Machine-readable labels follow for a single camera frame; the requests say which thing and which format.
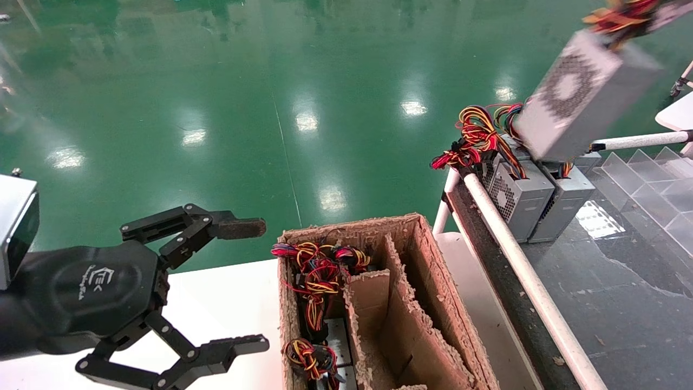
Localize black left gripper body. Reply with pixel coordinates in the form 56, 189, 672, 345
14, 240, 168, 354

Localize left gripper worn-pad finger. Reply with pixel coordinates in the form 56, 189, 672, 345
120, 204, 267, 269

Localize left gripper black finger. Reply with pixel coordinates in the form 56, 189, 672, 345
76, 309, 270, 390

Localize grey power supply coloured wires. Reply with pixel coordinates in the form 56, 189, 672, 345
283, 339, 358, 390
271, 242, 372, 370
514, 0, 693, 163
493, 103, 596, 243

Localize short cardboard divider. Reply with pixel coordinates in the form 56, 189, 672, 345
342, 269, 391, 390

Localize brown cardboard box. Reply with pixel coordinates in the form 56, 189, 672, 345
276, 213, 501, 390

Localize long cardboard divider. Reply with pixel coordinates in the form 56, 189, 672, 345
383, 233, 478, 390

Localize short white rack leg pipe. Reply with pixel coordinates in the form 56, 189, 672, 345
432, 168, 461, 235

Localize grey power supply fan grille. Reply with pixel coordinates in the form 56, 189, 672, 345
430, 105, 556, 243

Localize long white rack pipe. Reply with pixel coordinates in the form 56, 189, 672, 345
463, 172, 609, 390

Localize clear acrylic divider rack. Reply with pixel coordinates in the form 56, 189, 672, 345
593, 147, 693, 259

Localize white pipe black end cap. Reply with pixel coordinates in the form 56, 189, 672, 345
590, 130, 693, 153

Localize white table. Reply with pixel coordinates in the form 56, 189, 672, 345
654, 91, 693, 132

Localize white pipe with black clamp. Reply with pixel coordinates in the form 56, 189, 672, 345
670, 60, 693, 99

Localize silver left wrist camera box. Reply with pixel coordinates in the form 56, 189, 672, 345
0, 172, 40, 291

